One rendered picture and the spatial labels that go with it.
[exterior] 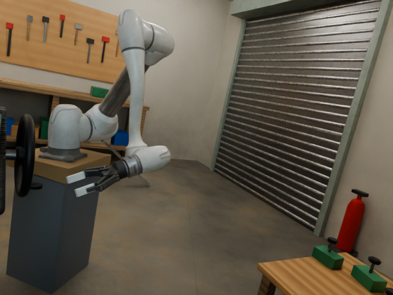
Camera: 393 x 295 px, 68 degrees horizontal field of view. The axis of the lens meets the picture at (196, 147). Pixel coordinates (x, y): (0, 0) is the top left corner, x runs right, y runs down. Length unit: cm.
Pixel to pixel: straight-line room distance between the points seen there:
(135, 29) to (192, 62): 359
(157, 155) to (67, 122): 55
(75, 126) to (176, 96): 332
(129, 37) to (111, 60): 311
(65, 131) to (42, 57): 278
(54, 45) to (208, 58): 230
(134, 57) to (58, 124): 55
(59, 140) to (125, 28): 65
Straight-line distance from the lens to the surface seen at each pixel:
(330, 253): 149
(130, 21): 136
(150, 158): 123
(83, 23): 439
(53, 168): 156
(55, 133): 161
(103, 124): 168
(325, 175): 325
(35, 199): 168
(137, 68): 130
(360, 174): 310
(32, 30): 433
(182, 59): 482
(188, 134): 501
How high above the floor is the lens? 114
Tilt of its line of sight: 10 degrees down
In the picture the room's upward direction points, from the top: 12 degrees clockwise
